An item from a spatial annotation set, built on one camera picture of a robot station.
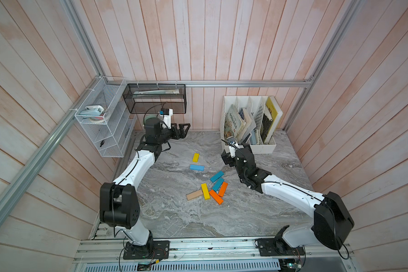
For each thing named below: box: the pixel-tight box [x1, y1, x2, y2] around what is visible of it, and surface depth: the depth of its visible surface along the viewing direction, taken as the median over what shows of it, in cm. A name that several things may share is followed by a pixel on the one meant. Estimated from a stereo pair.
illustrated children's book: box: [223, 104, 246, 139], surface depth 103 cm
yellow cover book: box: [265, 96, 279, 135], surface depth 100 cm
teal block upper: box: [209, 170, 225, 184], surface depth 100 cm
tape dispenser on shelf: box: [78, 104, 109, 123], surface depth 70 cm
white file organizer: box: [219, 95, 283, 155], surface depth 106 cm
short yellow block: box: [192, 153, 200, 163], surface depth 106 cm
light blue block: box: [189, 164, 205, 172], surface depth 103 cm
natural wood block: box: [186, 189, 203, 201], surface depth 92 cm
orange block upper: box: [218, 181, 229, 198], surface depth 93 cm
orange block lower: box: [209, 189, 224, 206], surface depth 90 cm
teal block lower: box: [211, 177, 225, 193], surface depth 95 cm
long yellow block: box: [201, 183, 211, 201], surface depth 92 cm
